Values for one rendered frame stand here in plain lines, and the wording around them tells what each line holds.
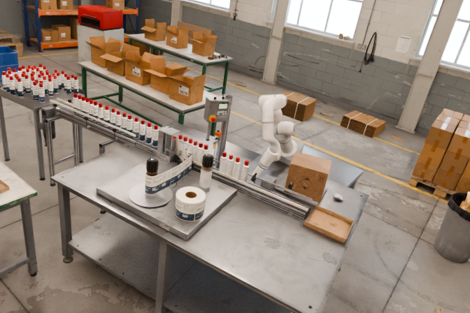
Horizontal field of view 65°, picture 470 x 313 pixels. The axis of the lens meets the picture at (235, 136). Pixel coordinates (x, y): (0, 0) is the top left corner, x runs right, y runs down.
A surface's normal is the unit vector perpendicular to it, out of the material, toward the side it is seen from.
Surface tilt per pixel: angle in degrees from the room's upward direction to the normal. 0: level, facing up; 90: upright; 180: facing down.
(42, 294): 0
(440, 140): 90
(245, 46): 90
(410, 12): 90
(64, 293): 0
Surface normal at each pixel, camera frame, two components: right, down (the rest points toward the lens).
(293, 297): 0.14, -0.89
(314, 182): -0.32, 0.36
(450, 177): -0.54, 0.24
